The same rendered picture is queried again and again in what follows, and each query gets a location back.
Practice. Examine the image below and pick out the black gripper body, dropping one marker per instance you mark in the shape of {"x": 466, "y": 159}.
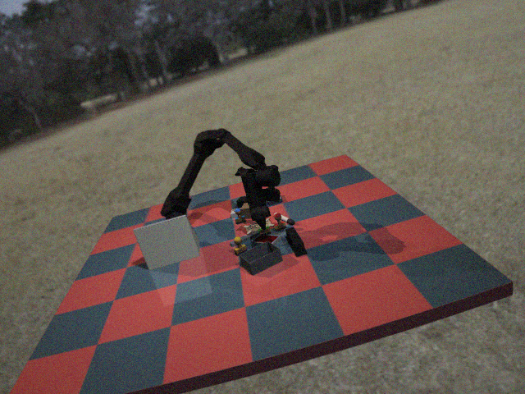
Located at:
{"x": 254, "y": 199}

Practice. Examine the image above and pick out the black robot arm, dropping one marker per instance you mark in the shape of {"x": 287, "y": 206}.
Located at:
{"x": 178, "y": 200}

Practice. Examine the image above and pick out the tan cardboard box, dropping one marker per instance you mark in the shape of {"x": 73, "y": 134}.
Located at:
{"x": 245, "y": 210}

